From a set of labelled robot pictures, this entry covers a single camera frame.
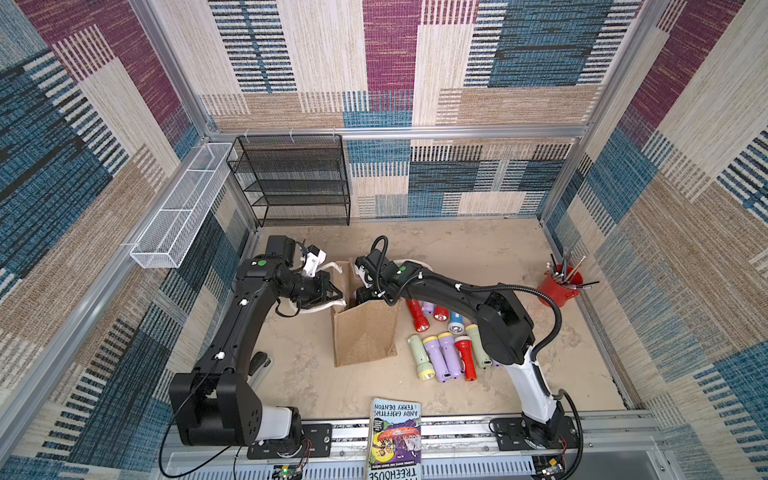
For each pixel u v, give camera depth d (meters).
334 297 0.75
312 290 0.68
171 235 0.71
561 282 0.85
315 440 0.74
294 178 1.08
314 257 0.74
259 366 0.81
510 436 0.73
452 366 0.83
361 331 0.82
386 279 0.70
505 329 0.54
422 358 0.83
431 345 0.86
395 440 0.71
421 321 0.91
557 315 0.49
